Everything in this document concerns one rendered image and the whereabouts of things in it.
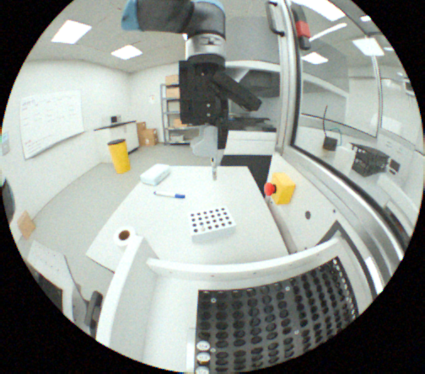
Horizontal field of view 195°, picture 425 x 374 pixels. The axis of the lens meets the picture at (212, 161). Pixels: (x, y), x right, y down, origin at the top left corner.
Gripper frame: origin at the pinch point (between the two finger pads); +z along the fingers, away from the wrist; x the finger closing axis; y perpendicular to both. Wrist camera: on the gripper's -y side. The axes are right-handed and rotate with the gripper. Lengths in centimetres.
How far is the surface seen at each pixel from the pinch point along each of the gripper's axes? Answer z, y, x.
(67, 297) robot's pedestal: 21, 47, 27
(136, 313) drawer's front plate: 9.3, 18.2, 23.7
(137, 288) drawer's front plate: 7.7, 17.0, 19.8
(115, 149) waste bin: 44, 134, -204
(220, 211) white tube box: 17.5, -1.7, -1.3
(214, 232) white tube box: 18.1, 2.2, 5.2
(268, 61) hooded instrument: -43, -45, -38
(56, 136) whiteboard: -14, 275, -185
